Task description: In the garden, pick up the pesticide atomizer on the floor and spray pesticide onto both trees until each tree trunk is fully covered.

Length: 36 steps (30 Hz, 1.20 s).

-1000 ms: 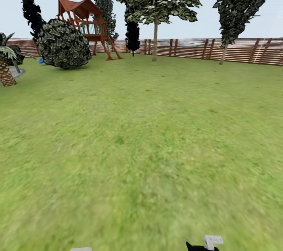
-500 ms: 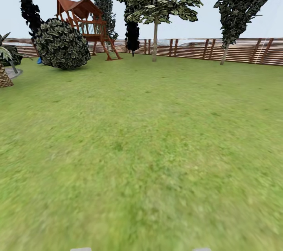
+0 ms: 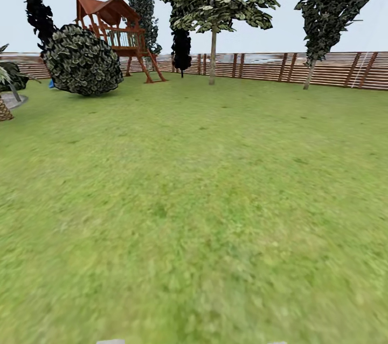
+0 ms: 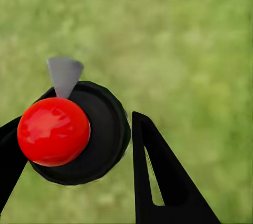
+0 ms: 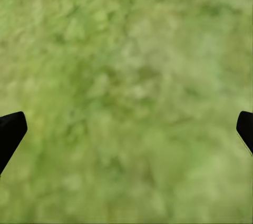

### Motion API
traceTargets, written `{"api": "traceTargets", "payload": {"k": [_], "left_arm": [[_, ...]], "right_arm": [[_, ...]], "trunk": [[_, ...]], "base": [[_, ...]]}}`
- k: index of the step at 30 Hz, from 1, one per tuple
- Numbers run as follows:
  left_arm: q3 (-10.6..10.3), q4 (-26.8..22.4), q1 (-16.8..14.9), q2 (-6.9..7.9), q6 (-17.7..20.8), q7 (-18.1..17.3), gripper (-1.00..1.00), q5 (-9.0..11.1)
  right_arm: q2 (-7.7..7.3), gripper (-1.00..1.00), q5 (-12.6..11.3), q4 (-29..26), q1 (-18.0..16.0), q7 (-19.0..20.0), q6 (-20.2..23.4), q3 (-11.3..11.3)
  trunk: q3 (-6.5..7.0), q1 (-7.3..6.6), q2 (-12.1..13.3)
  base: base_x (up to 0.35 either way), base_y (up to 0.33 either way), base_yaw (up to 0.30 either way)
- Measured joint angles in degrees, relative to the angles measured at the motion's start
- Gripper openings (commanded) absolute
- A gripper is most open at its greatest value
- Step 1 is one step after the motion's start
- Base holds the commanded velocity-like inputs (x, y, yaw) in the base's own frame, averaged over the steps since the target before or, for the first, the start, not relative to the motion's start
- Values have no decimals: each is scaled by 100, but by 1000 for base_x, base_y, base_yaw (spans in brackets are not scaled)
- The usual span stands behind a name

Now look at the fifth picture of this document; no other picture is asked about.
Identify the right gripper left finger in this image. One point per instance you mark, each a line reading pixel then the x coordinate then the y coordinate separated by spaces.
pixel 13 127

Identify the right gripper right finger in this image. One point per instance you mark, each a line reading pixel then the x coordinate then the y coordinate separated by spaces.
pixel 245 128

